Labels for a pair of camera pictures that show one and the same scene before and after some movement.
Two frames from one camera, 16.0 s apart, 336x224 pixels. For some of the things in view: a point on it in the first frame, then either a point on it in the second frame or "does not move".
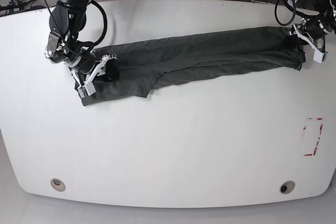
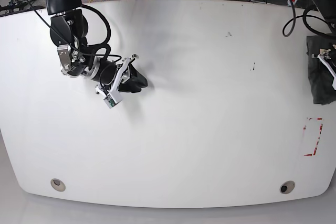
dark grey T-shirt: [141, 71] → [321, 83]
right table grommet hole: [287, 187] does not move
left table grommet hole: [58, 184] does not move
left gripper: [112, 68] → [107, 72]
